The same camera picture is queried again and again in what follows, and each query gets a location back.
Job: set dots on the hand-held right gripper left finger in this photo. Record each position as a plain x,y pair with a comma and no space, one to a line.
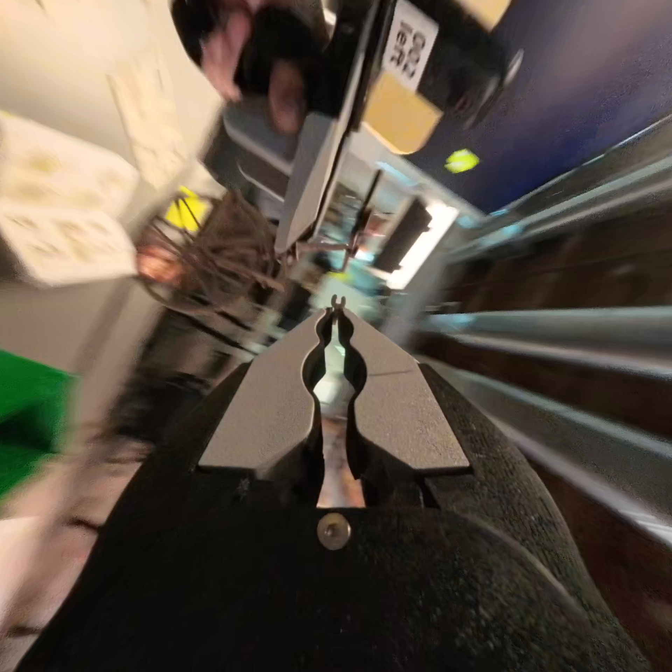
267,414

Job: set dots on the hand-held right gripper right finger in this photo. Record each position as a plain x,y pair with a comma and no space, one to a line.
404,420

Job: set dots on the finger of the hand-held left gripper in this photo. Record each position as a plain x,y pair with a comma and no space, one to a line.
309,178

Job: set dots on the brown wooden frame model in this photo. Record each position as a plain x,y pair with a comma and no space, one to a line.
215,252

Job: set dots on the small forked wooden model part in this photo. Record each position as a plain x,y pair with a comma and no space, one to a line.
338,303

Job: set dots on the person's left hand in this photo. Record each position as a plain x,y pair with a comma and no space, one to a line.
224,57

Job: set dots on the tan cardboard panel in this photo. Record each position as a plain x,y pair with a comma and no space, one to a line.
401,113

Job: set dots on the yellow-green sticker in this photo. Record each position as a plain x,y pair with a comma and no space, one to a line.
462,160

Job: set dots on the yellow sheet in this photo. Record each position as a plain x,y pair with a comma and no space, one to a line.
181,212

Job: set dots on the brown shelf with metal rails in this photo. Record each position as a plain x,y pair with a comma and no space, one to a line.
551,341

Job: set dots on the green box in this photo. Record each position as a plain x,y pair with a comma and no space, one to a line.
26,404

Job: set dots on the pale wooden part sheet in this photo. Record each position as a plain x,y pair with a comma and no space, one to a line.
68,246
57,168

